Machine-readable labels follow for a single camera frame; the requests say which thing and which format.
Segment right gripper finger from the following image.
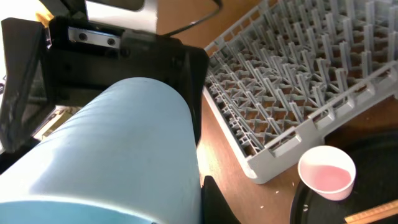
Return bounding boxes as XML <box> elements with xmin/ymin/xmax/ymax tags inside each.
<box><xmin>201</xmin><ymin>175</ymin><xmax>241</xmax><ymax>224</ymax></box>

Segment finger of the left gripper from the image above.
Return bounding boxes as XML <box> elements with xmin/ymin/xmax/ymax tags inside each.
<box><xmin>1</xmin><ymin>17</ymin><xmax>55</xmax><ymax>152</ymax></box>

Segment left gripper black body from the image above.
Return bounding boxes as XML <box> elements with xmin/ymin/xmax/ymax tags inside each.
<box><xmin>46</xmin><ymin>16</ymin><xmax>209</xmax><ymax>141</ymax></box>

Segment light blue plastic cup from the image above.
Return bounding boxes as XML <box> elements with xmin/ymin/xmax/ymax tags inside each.
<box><xmin>1</xmin><ymin>78</ymin><xmax>202</xmax><ymax>223</ymax></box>

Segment pink plastic cup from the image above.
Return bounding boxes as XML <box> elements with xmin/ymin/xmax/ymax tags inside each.
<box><xmin>298</xmin><ymin>146</ymin><xmax>356</xmax><ymax>201</ymax></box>

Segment wooden chopstick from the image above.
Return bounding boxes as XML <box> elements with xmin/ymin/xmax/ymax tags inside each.
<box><xmin>345</xmin><ymin>200</ymin><xmax>397</xmax><ymax>224</ymax></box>

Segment grey plastic dishwasher rack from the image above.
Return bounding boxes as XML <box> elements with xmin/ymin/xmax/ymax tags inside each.
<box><xmin>204</xmin><ymin>0</ymin><xmax>397</xmax><ymax>184</ymax></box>

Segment round black serving tray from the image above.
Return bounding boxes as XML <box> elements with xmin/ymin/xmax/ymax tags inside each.
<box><xmin>290</xmin><ymin>131</ymin><xmax>397</xmax><ymax>224</ymax></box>

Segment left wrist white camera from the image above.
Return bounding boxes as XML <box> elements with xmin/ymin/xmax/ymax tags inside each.
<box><xmin>85</xmin><ymin>0</ymin><xmax>158</xmax><ymax>33</ymax></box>

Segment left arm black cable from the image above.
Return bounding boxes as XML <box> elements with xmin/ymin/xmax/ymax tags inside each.
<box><xmin>161</xmin><ymin>0</ymin><xmax>223</xmax><ymax>38</ymax></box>

